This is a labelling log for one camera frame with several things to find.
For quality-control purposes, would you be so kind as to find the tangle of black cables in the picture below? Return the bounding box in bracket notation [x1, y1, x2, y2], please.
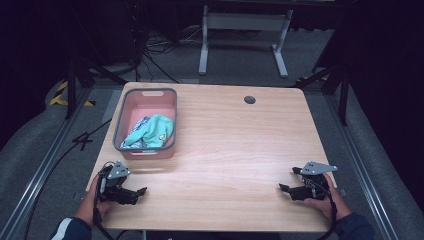
[132, 19, 208, 84]

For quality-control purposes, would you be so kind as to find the black tape cross mark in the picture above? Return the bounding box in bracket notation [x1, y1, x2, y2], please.
[71, 131, 95, 152]

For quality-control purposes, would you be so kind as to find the black floor cable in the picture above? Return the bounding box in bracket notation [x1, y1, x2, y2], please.
[22, 117, 113, 240]

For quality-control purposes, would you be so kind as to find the aluminium floor rail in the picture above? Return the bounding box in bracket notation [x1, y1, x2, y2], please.
[324, 94, 400, 240]
[0, 85, 93, 240]

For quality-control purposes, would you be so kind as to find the person's right hand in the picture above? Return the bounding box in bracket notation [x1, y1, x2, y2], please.
[303, 173, 353, 221]

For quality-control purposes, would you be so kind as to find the black metal stand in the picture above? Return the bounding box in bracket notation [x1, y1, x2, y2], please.
[64, 55, 128, 121]
[294, 62, 352, 127]

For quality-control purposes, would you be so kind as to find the teal garment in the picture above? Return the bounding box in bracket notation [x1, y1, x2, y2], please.
[124, 113, 176, 149]

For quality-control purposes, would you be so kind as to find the left hand-held gripper cable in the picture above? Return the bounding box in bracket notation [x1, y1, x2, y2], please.
[92, 172, 116, 240]

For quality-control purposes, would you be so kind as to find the right hand-held gripper cable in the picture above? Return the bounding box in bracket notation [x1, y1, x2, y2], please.
[315, 184, 339, 240]

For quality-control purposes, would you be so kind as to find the blue white patterned cloth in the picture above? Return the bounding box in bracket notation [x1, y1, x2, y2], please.
[119, 116, 152, 150]

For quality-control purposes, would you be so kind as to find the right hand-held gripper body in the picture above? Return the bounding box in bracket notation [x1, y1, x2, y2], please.
[291, 161, 338, 201]

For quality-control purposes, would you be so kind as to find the hand-held gripper cable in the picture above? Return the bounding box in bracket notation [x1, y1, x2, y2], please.
[92, 172, 116, 240]
[315, 184, 339, 240]

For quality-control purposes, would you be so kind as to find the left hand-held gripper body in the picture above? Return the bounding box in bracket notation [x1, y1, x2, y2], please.
[98, 160, 132, 204]

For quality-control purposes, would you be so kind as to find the yellow black floor tape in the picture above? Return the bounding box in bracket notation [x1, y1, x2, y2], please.
[48, 80, 97, 108]

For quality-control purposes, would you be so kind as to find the white metal table frame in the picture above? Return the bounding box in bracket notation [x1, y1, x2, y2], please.
[198, 4, 295, 80]

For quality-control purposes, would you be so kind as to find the person's left hand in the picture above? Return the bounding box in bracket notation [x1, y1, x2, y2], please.
[74, 173, 116, 228]

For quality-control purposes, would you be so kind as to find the pink basket with grey rim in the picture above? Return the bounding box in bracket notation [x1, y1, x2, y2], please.
[112, 87, 178, 161]

